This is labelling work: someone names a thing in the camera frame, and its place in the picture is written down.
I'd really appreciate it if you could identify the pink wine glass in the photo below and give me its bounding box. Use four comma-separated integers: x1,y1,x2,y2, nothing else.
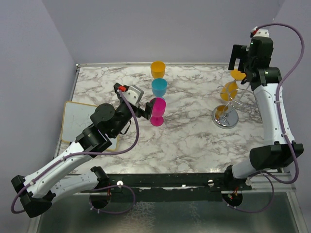
150,98,166,127

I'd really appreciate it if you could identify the blue wine glass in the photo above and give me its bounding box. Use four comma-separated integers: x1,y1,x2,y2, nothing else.
151,78,168,98

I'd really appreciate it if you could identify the yellow wine glass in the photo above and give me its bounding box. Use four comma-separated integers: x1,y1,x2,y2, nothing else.
220,69,246,101
150,61,166,79

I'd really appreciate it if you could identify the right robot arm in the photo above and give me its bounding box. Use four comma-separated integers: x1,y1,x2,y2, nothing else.
223,36,304,190

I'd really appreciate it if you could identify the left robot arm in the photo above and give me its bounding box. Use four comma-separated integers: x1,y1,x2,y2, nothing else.
11,83,155,218

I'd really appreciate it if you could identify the chrome wine glass rack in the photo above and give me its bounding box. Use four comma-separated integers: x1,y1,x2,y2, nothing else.
211,84,258,129

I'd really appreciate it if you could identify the small yellow-framed whiteboard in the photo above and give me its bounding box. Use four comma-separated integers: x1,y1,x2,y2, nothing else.
60,101,120,151

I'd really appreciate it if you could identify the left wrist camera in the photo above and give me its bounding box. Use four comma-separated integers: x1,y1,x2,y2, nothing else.
119,85,144,105

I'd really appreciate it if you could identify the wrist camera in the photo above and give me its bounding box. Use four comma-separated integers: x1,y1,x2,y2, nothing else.
250,27,269,38
119,85,144,105

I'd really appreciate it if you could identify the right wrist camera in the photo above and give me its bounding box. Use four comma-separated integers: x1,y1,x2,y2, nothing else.
250,27,269,38

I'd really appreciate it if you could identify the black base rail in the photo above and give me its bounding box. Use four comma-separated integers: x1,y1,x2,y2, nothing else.
98,173,251,202

